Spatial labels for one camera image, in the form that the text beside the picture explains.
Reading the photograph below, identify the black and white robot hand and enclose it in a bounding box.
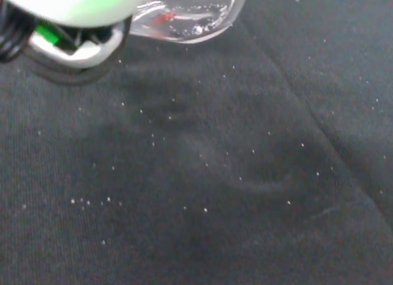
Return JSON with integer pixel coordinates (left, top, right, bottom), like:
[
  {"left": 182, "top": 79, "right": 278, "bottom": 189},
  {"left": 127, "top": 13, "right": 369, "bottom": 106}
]
[{"left": 0, "top": 0, "right": 154, "bottom": 70}]

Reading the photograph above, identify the black cloth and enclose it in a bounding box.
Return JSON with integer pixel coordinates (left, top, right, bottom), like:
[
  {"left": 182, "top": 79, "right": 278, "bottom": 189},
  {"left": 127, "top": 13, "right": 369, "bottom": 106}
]
[{"left": 0, "top": 0, "right": 393, "bottom": 285}]

